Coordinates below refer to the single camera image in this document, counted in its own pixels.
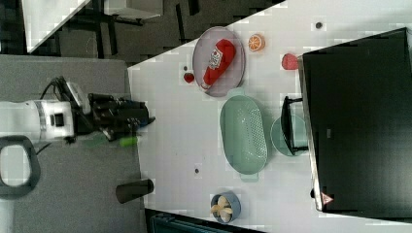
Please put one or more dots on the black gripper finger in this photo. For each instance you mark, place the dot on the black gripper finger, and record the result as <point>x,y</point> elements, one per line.
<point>151,119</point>

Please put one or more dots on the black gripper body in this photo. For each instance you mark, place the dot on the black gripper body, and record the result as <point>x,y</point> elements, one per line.
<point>114,117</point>

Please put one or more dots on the mint green oval strainer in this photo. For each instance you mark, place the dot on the mint green oval strainer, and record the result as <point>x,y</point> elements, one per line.
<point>243,136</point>

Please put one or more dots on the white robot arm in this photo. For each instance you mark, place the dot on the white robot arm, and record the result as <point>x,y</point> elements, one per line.
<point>43,121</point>

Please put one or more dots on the green spatula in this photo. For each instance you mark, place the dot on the green spatula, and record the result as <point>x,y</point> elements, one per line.
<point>100,140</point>

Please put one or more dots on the small red fruit toy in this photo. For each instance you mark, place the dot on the small red fruit toy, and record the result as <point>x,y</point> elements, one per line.
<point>189,77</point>

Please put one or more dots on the dark grey cup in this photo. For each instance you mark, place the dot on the dark grey cup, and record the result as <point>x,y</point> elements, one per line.
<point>129,191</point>

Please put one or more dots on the grey round plate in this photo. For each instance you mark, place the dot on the grey round plate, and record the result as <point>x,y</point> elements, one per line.
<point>233,75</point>

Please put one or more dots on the red ketchup bottle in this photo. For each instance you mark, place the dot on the red ketchup bottle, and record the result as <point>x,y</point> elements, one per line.
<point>220,59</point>

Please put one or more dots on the yellow banana toy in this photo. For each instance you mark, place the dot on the yellow banana toy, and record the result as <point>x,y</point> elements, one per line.
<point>222,209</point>

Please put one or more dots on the blue bowl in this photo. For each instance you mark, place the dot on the blue bowl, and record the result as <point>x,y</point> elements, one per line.
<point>234,203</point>

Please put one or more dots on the orange slice toy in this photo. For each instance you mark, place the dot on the orange slice toy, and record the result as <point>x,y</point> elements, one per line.
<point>256,42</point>

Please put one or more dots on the mint green cup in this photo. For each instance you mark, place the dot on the mint green cup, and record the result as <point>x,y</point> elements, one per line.
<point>299,137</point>

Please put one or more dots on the red strawberry toy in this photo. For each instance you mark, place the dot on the red strawberry toy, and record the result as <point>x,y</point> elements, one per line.
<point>289,62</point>

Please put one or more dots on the black toaster oven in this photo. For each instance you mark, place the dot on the black toaster oven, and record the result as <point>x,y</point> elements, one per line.
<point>356,100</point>

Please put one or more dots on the blue metal frame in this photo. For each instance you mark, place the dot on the blue metal frame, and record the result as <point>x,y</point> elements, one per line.
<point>164,223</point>

